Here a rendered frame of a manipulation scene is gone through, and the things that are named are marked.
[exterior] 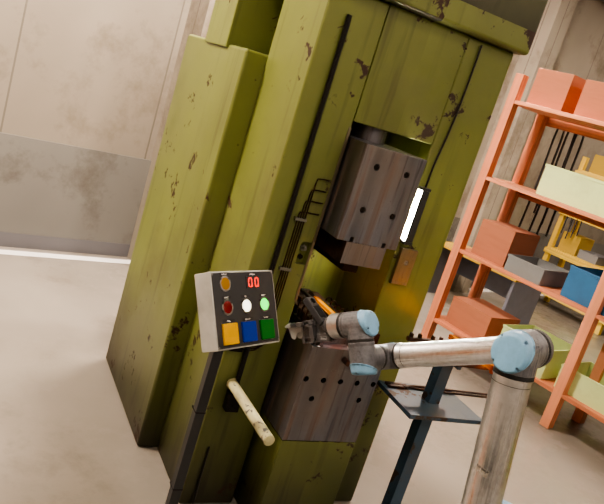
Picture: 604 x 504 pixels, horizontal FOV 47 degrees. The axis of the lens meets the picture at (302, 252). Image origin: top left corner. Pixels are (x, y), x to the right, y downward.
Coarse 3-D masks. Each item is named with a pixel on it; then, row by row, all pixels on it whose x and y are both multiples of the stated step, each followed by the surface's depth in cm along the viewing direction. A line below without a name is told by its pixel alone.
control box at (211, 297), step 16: (208, 272) 245; (224, 272) 250; (240, 272) 257; (256, 272) 264; (208, 288) 245; (240, 288) 255; (256, 288) 262; (272, 288) 269; (208, 304) 245; (240, 304) 254; (256, 304) 261; (272, 304) 268; (208, 320) 245; (224, 320) 246; (240, 320) 253; (256, 320) 260; (208, 336) 244; (240, 336) 252
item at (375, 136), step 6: (354, 126) 298; (360, 126) 295; (366, 126) 293; (354, 132) 297; (360, 132) 295; (366, 132) 294; (372, 132) 294; (378, 132) 294; (384, 132) 296; (366, 138) 294; (372, 138) 294; (378, 138) 295; (384, 138) 298
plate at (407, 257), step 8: (400, 248) 313; (400, 256) 313; (408, 256) 315; (416, 256) 316; (400, 264) 314; (408, 264) 316; (392, 272) 316; (400, 272) 316; (408, 272) 318; (392, 280) 315; (400, 280) 317
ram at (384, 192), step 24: (360, 144) 277; (384, 144) 307; (360, 168) 275; (384, 168) 279; (408, 168) 284; (336, 192) 287; (360, 192) 279; (384, 192) 283; (408, 192) 288; (336, 216) 284; (360, 216) 282; (384, 216) 287; (360, 240) 286; (384, 240) 291
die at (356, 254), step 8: (320, 232) 304; (320, 240) 303; (328, 240) 297; (336, 240) 291; (328, 248) 296; (336, 248) 290; (344, 248) 285; (352, 248) 286; (360, 248) 288; (368, 248) 289; (376, 248) 291; (336, 256) 289; (344, 256) 286; (352, 256) 287; (360, 256) 289; (368, 256) 291; (376, 256) 292; (352, 264) 289; (360, 264) 290; (368, 264) 292; (376, 264) 294
